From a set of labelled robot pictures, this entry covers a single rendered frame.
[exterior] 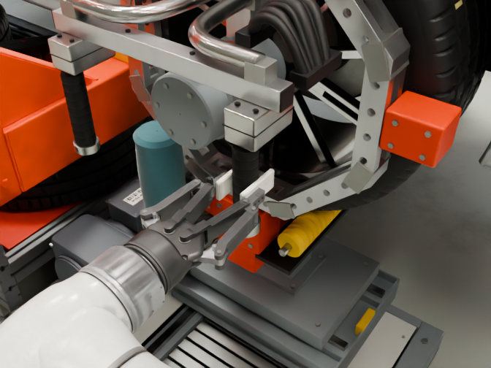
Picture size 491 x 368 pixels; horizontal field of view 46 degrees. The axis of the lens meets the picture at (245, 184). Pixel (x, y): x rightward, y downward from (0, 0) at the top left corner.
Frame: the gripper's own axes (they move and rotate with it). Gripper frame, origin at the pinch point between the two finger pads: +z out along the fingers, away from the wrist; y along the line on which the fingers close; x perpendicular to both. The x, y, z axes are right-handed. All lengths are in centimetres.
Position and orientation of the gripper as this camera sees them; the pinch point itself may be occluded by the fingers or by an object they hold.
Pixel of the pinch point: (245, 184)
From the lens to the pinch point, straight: 78.7
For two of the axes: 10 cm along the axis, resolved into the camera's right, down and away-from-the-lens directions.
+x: 0.0, -7.8, -6.3
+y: 8.1, 3.7, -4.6
